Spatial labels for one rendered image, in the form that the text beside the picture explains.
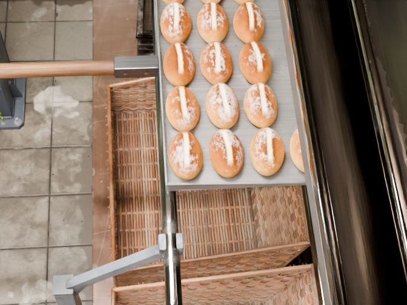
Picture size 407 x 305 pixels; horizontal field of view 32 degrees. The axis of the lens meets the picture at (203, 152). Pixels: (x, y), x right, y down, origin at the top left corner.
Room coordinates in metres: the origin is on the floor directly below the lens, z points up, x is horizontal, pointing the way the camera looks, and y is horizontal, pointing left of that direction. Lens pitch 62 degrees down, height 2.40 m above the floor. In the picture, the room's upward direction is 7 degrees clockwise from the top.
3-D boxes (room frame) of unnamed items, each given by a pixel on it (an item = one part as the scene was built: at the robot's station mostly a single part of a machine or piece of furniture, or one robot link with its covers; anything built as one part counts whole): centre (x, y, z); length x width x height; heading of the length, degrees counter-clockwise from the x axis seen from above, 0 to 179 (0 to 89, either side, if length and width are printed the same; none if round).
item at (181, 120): (0.74, 0.05, 1.21); 0.10 x 0.07 x 0.06; 14
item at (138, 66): (0.83, 0.16, 1.19); 0.09 x 0.04 x 0.03; 100
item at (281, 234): (0.86, 0.01, 0.72); 0.56 x 0.49 x 0.28; 11
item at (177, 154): (0.64, 0.03, 1.21); 0.10 x 0.07 x 0.05; 12
